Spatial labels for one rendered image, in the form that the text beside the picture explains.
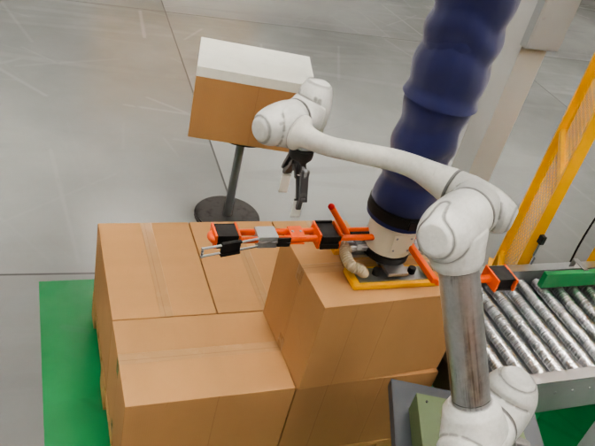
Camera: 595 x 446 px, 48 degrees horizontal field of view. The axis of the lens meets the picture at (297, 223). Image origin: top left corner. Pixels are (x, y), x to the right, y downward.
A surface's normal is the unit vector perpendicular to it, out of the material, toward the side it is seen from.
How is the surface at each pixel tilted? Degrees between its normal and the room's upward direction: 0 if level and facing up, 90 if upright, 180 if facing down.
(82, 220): 0
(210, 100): 90
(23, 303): 0
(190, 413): 90
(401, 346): 90
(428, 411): 1
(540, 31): 90
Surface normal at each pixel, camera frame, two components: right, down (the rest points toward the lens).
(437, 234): -0.62, 0.24
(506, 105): 0.31, 0.60
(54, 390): 0.21, -0.80
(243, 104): 0.07, 0.58
